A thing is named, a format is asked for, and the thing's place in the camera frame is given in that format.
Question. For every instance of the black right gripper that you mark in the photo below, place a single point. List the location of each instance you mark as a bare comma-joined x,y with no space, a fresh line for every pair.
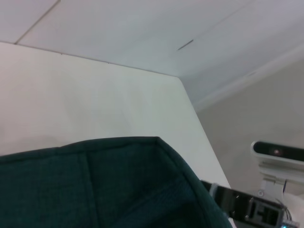
268,213

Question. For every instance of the dark teal insulated lunch bag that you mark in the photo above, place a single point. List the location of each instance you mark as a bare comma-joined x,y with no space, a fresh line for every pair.
95,185

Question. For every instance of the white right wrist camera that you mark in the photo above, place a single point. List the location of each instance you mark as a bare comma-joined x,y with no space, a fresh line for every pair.
273,150

